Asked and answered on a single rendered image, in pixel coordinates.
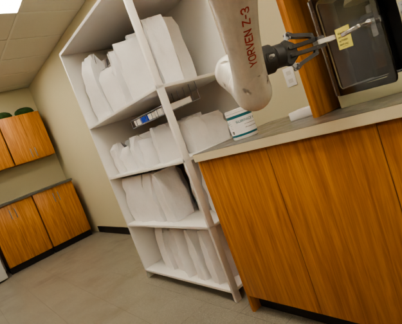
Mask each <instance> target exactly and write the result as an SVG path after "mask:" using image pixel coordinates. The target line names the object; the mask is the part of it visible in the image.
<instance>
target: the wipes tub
mask: <svg viewBox="0 0 402 324"><path fill-rule="evenodd" d="M224 115H225V116H226V120H227V122H228V126H229V128H230V131H231V133H232V137H233V140H234V141H237V140H241V139H244V138H247V137H250V136H252V135H254V134H257V133H258V130H257V126H256V124H255V120H254V118H253V114H252V112H251V111H247V110H244V109H243V108H241V107H239V108H236V109H234V110H231V111H229V112H226V113H225V114H224Z"/></svg>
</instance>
